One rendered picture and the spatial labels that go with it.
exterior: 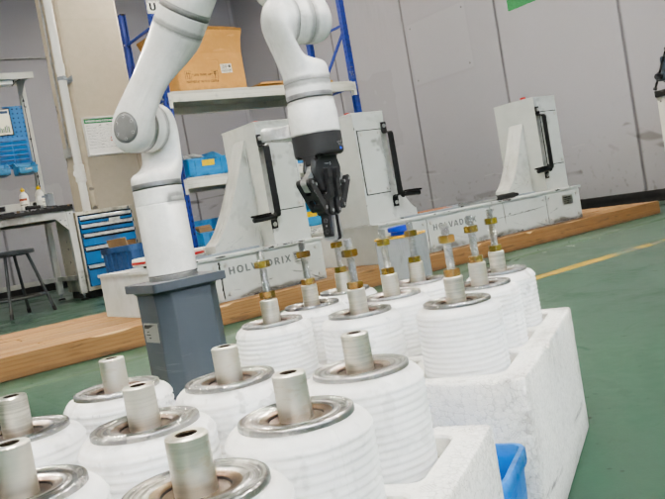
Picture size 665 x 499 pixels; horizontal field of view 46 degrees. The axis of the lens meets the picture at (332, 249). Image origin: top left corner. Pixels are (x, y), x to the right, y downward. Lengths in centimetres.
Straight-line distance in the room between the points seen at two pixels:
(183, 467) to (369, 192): 333
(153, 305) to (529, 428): 83
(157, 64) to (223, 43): 511
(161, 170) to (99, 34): 628
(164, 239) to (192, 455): 108
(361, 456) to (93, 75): 718
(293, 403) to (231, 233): 291
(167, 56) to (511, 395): 88
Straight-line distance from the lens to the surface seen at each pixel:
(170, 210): 146
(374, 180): 372
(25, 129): 714
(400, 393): 58
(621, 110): 662
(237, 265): 322
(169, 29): 142
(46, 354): 286
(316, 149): 115
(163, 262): 146
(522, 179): 461
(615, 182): 671
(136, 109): 146
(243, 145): 348
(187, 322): 145
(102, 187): 741
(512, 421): 83
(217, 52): 650
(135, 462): 53
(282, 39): 117
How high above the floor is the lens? 38
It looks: 3 degrees down
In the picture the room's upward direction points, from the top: 10 degrees counter-clockwise
